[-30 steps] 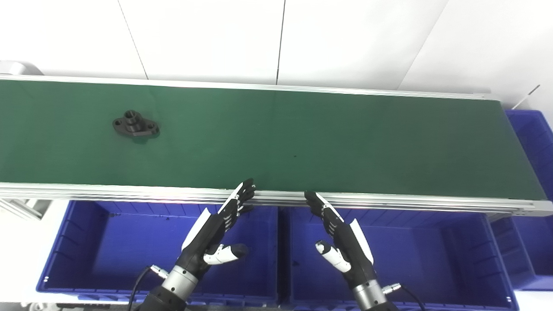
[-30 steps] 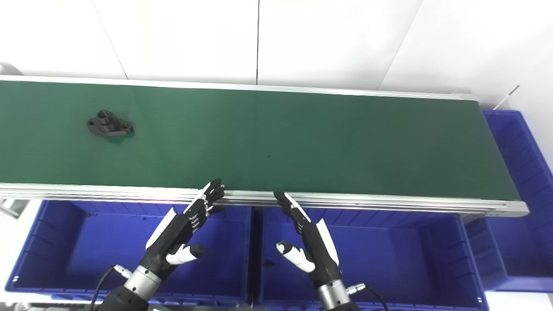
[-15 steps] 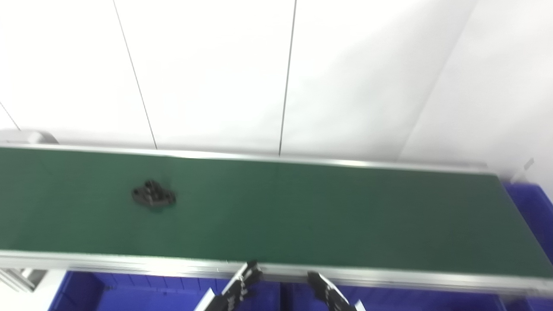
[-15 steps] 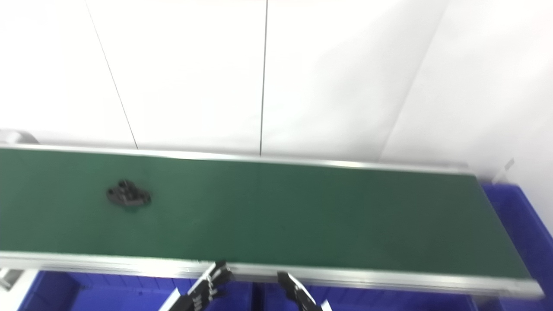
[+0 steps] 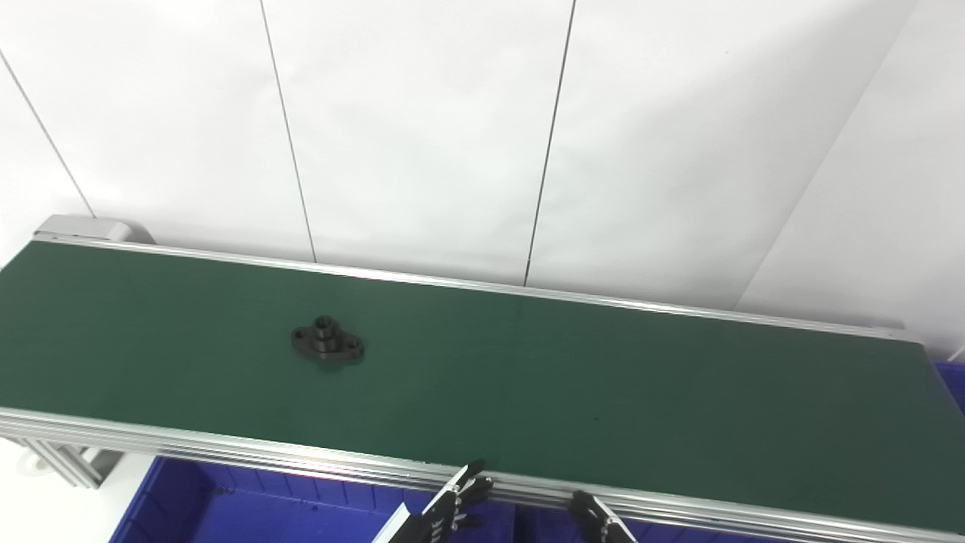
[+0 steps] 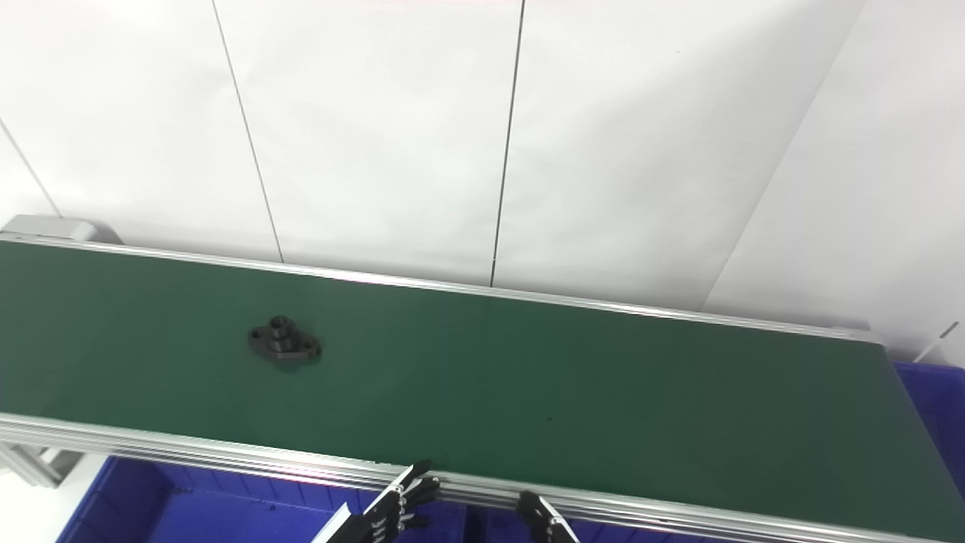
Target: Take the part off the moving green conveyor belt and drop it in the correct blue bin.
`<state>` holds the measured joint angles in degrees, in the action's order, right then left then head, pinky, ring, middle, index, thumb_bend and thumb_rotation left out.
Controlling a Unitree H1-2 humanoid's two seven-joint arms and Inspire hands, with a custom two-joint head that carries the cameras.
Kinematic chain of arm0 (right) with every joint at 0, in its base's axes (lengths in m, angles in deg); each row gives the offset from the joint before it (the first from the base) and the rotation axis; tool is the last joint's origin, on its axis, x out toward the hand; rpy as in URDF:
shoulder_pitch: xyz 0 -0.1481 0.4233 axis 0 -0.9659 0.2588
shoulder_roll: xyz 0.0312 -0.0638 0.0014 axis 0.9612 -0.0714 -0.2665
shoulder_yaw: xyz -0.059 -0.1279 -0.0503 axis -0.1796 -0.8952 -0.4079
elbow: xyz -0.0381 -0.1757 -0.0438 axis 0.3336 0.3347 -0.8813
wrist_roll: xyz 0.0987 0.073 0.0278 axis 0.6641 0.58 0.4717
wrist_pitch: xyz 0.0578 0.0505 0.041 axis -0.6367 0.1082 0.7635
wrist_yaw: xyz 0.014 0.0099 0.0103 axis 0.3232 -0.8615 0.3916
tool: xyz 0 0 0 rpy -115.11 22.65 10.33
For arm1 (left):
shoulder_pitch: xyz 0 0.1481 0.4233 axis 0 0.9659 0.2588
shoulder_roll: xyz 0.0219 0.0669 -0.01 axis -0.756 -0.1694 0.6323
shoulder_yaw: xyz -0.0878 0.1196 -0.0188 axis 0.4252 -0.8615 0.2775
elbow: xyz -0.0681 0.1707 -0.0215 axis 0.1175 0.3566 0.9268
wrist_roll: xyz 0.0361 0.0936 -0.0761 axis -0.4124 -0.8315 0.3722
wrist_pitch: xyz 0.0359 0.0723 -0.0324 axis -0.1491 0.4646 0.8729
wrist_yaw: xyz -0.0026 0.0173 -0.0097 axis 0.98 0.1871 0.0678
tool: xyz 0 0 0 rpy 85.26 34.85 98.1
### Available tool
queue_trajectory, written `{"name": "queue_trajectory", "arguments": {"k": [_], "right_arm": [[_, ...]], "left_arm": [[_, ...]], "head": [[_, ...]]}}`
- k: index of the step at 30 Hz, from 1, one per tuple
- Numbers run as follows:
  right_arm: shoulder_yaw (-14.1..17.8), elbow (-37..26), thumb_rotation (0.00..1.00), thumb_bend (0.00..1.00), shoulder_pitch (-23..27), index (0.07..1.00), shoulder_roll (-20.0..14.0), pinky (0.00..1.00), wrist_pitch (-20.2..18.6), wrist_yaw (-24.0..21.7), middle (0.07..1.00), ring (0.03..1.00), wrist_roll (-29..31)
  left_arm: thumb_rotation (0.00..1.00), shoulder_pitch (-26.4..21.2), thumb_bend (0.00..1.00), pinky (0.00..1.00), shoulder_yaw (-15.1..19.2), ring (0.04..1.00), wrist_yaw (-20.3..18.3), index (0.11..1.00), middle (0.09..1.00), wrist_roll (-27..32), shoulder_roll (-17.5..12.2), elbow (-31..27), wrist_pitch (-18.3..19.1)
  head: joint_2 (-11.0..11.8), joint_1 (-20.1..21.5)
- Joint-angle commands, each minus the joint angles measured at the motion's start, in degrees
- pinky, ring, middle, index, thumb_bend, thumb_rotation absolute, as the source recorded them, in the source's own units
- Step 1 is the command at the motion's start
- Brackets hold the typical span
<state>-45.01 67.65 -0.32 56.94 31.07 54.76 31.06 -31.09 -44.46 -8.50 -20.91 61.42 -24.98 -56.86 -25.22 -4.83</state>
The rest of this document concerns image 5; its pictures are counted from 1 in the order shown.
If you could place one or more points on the black metal flange part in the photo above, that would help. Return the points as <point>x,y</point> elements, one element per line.
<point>328,343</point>

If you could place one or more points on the aluminium profile conveyor leg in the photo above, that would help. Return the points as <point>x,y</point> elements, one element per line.
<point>71,461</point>

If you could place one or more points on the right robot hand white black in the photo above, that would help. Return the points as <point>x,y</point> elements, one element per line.
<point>599,524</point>

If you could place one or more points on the green conveyor belt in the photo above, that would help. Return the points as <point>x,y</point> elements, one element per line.
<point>603,392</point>
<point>226,449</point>

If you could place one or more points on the grey conveyor end housing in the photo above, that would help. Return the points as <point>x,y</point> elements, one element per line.
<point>90,228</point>

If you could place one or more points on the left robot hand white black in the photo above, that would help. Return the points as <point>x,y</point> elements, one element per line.
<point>441,516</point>

